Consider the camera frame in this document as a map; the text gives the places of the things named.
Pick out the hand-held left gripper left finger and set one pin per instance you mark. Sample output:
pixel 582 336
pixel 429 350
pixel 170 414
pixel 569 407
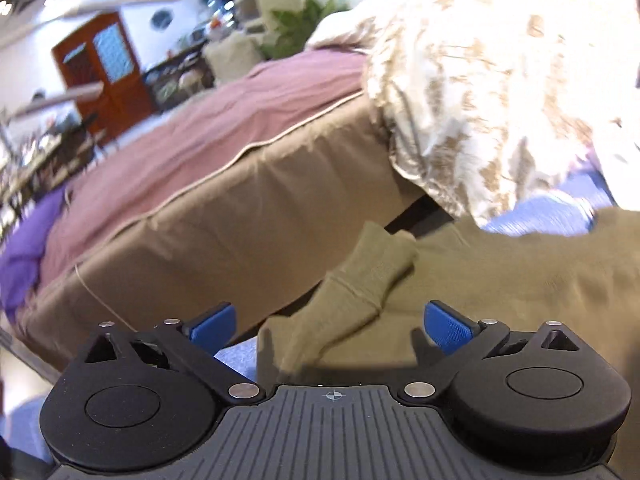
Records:
pixel 215 328

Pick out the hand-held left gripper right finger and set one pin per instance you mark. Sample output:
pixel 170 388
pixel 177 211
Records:
pixel 450 331

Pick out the olive green sweater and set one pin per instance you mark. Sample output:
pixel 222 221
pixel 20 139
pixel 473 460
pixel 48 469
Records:
pixel 500 285

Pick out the blue floor mat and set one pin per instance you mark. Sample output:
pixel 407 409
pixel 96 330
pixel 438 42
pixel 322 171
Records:
pixel 545 210

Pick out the bed with pink sheet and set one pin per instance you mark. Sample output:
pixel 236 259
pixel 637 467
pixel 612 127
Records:
pixel 210 160

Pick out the purple cloth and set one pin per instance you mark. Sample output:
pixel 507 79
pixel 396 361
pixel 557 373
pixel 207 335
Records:
pixel 27 250

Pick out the cluttered table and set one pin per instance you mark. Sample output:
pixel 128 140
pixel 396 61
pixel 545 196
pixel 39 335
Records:
pixel 45 160

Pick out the dark low shelf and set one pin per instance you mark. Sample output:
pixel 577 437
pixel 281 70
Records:
pixel 172 82

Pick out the white and tan floral duvet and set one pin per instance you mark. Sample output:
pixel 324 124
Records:
pixel 490 70

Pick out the beige cushion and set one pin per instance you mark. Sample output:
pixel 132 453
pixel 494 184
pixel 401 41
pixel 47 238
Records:
pixel 232 60

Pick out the red-brown wooden door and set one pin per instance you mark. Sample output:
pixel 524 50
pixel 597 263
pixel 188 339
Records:
pixel 102 70

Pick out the green potted plant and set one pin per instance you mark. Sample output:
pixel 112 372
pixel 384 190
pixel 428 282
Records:
pixel 300 27

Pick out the round wall plate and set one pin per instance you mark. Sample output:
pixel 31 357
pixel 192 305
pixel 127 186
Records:
pixel 161 17

